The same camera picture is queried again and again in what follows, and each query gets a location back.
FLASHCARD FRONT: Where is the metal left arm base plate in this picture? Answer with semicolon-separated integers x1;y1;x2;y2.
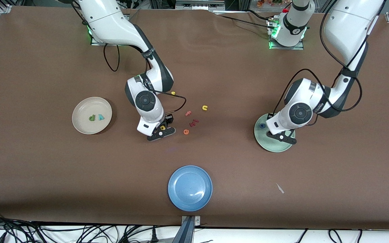
269;19;305;50

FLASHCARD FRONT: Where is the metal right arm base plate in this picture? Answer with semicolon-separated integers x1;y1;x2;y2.
90;32;129;46

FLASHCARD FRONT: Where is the grey box behind table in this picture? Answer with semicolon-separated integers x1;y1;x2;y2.
175;0;226;10

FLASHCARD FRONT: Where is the black cable on table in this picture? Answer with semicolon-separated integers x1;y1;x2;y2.
244;9;270;20
220;15;273;29

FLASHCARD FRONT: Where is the brown table cover sheet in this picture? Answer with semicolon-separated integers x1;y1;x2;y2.
0;6;389;230

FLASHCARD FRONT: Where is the blue plate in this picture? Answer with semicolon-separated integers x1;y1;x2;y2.
168;165;213;212

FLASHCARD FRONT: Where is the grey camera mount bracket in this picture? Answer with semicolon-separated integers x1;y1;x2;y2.
173;215;202;243

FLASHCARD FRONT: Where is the beige brown plate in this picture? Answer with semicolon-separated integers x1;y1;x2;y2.
72;97;112;135

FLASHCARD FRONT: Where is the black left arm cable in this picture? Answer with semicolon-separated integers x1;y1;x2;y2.
272;0;364;117

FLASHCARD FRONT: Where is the pale green plate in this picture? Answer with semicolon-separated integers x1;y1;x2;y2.
254;113;295;153

